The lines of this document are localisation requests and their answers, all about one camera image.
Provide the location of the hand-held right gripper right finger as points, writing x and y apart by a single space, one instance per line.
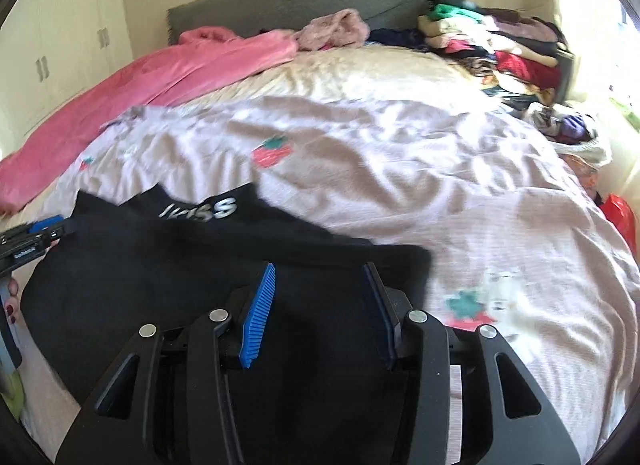
380 315

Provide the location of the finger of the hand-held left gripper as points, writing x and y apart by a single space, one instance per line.
46 223

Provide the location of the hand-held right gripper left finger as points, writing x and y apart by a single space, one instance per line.
257 315

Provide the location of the black sweater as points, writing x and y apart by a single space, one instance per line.
150 295

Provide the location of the pile of folded clothes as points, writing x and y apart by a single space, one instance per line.
500 45

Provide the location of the person's left hand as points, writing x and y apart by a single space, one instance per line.
10 302

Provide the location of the lilac strawberry print blanket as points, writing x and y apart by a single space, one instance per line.
425 185

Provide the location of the green cloth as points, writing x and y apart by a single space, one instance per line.
14 392

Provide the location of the pink quilt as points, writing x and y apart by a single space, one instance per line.
125 85

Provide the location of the white wardrobe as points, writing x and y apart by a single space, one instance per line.
60 35

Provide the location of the red plastic bag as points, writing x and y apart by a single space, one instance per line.
620 217

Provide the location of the dark navy garment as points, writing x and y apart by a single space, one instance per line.
397 37

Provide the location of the pink fluffy garment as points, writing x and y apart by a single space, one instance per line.
335 30

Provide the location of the dark bedside cabinet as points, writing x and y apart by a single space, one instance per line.
565 75

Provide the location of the grey padded headboard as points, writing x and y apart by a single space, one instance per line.
300 0

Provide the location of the white curtain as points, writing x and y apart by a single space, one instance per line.
575 10

